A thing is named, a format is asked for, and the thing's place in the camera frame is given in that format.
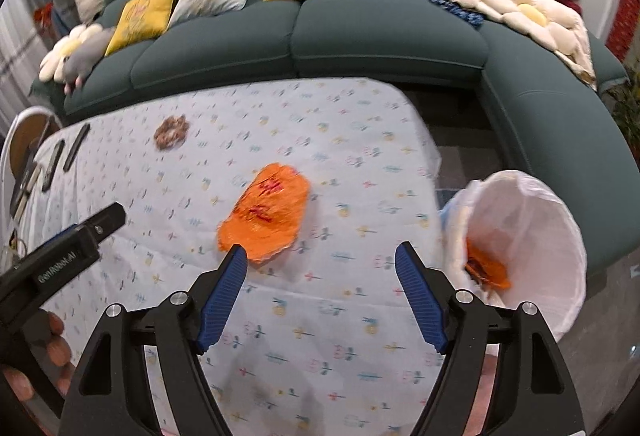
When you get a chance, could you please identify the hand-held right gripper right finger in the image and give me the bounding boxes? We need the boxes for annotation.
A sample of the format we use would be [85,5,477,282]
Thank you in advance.
[394,241,586,436]

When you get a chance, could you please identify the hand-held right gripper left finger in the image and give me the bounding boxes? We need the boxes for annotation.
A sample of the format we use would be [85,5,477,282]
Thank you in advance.
[59,243,248,436]

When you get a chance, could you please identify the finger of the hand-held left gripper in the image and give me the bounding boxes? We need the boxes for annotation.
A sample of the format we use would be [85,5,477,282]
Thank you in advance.
[75,202,127,246]

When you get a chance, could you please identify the rust orange wrapper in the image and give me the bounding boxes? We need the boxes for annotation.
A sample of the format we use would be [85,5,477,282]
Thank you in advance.
[464,237,512,291]

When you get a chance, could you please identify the orange plastic bag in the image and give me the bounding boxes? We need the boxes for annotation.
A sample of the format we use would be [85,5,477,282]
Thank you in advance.
[215,161,311,263]

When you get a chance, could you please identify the white lined waste bin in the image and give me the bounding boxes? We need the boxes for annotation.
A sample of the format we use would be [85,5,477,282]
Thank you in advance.
[439,169,587,358]

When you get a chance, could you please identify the person's left hand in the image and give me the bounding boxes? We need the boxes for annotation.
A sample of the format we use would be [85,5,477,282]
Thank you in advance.
[0,310,77,412]

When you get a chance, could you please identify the black remote control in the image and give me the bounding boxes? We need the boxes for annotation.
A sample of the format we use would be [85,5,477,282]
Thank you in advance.
[9,163,44,220]
[63,123,91,172]
[42,139,66,192]

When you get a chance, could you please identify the brown crumpled wrapper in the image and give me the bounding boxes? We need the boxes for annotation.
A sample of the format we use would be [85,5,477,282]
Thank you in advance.
[153,113,190,151]

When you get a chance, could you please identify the small white flower cushion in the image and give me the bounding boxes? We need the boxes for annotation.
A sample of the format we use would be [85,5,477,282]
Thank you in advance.
[38,23,104,83]

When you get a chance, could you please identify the floral light blue tablecloth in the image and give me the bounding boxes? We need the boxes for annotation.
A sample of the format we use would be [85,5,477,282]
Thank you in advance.
[10,76,444,436]

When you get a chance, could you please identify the dark green sofa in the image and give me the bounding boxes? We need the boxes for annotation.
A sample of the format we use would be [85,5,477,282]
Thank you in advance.
[30,0,631,278]

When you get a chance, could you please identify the green potted plant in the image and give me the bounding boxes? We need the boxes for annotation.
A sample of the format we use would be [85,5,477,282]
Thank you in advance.
[612,70,640,153]

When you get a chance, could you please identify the blue patterned cloth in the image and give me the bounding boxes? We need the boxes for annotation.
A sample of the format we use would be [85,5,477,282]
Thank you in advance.
[428,0,485,28]

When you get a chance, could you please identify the cream fringed cloth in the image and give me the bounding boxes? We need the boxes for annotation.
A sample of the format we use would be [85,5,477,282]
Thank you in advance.
[560,14,599,92]

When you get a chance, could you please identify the wooden chair with white frame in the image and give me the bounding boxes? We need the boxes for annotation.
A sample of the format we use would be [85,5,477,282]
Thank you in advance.
[0,106,64,177]

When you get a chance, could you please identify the red wall banner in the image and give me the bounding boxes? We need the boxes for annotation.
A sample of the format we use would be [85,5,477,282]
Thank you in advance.
[605,0,640,63]

